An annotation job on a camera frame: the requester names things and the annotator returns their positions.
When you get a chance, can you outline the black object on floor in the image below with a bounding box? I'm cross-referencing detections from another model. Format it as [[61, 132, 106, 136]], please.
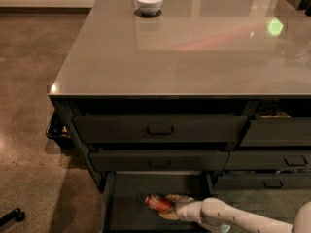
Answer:
[[0, 208, 25, 227]]

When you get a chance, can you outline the white bowl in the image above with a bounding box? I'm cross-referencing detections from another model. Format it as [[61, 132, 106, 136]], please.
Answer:
[[136, 0, 163, 16]]

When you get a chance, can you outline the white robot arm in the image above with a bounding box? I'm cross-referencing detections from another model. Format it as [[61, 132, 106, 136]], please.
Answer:
[[159, 195, 311, 233]]

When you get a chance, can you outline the top left drawer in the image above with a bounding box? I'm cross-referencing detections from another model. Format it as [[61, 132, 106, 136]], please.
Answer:
[[73, 114, 247, 143]]

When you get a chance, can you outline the open bottom left drawer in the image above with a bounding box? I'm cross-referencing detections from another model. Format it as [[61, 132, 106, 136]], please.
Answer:
[[101, 172, 212, 233]]

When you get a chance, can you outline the middle right drawer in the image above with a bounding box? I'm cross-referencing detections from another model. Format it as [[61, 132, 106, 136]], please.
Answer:
[[225, 150, 311, 171]]

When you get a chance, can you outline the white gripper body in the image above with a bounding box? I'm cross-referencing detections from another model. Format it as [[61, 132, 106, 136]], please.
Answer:
[[175, 196, 202, 222]]

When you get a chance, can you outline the middle left drawer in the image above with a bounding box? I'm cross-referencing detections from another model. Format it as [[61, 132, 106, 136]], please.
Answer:
[[89, 150, 229, 171]]

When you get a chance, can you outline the top right drawer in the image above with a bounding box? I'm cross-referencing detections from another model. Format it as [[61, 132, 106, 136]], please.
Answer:
[[241, 100, 311, 147]]

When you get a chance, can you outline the black side basket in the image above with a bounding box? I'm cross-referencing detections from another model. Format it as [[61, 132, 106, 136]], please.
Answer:
[[46, 112, 74, 149]]

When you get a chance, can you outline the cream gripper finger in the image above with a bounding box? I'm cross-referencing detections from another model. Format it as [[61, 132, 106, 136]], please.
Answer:
[[165, 194, 182, 203], [158, 210, 179, 220]]

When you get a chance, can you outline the dark cabinet with grey top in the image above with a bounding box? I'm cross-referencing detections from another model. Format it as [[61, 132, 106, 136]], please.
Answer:
[[50, 0, 311, 187]]

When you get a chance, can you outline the bottom right drawer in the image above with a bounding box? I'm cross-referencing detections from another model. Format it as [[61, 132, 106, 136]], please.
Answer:
[[215, 174, 311, 189]]

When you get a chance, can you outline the red coke can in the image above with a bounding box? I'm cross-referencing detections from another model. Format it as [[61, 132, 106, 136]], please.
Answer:
[[145, 194, 172, 213]]

